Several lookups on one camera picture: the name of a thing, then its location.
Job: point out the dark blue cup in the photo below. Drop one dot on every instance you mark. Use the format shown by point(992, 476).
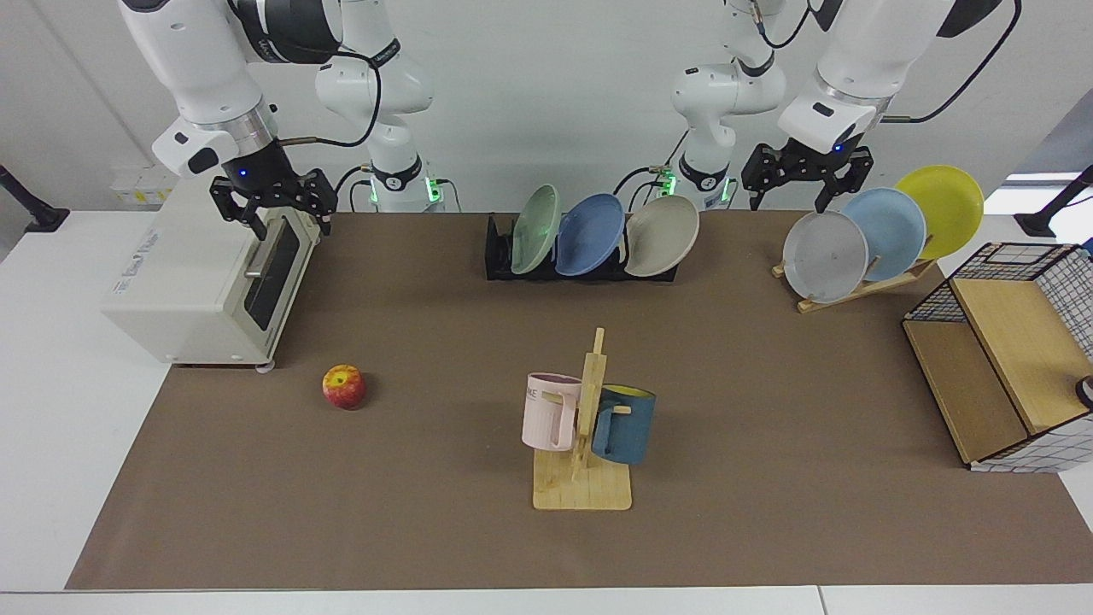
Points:
point(628, 431)

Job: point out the black dish rack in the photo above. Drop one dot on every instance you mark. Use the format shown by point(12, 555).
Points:
point(497, 256)

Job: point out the red yellow apple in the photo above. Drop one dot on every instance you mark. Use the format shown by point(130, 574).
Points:
point(343, 387)

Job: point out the pink cup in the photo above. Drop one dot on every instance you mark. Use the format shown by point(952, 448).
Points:
point(546, 418)

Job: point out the yellow plate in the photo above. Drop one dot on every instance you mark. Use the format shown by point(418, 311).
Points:
point(943, 201)

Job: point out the beige plate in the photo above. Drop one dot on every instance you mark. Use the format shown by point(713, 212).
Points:
point(662, 237)

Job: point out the wooden plate rack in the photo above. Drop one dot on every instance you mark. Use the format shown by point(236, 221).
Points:
point(841, 295)

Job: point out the brown table cloth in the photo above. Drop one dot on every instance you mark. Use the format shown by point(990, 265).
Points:
point(427, 478)

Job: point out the black clamp stand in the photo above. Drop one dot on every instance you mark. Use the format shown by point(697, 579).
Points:
point(1037, 224)
point(38, 218)

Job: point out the wooden cup stand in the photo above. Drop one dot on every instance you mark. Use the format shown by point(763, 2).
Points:
point(581, 491)

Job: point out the grey plate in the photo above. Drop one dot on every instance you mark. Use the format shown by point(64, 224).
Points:
point(824, 256)

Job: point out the light blue plate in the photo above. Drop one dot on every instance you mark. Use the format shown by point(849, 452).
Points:
point(892, 231)

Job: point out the white wall socket boxes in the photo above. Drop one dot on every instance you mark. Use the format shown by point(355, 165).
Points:
point(137, 184)

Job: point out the black round object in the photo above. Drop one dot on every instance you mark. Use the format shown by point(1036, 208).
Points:
point(1086, 391)

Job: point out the pale green plate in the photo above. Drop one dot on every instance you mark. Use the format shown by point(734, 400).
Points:
point(534, 231)

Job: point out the pale toaster oven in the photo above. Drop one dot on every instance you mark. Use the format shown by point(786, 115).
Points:
point(188, 282)

